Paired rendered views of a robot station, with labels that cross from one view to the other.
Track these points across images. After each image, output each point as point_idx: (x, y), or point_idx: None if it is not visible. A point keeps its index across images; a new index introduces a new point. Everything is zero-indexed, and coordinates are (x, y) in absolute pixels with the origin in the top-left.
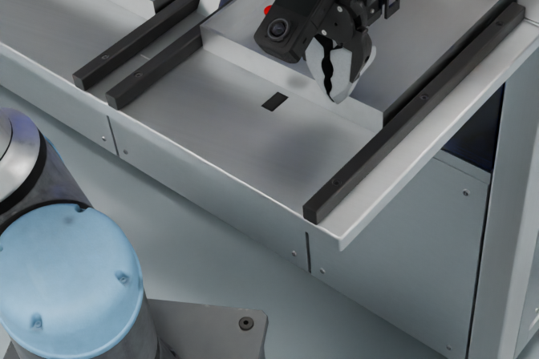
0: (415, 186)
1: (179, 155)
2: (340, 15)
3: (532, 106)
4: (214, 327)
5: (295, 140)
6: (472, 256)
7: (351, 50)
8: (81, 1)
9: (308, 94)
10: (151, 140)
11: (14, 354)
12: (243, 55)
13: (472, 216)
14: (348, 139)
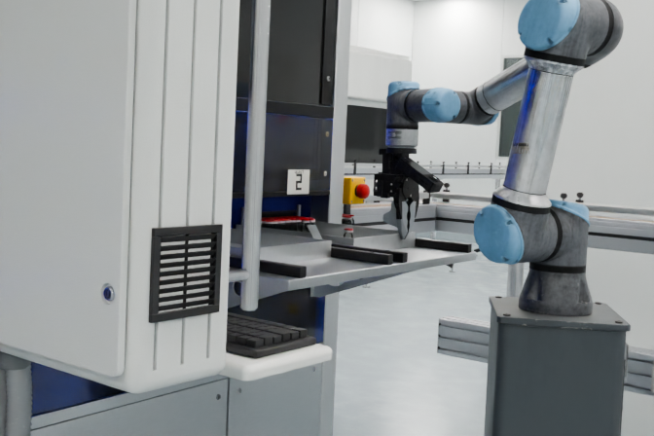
0: (291, 392)
1: (429, 266)
2: (416, 182)
3: (336, 283)
4: (502, 300)
5: (420, 251)
6: (316, 419)
7: (416, 199)
8: (304, 263)
9: (392, 245)
10: (418, 268)
11: (540, 318)
12: (370, 243)
13: (316, 385)
14: (417, 248)
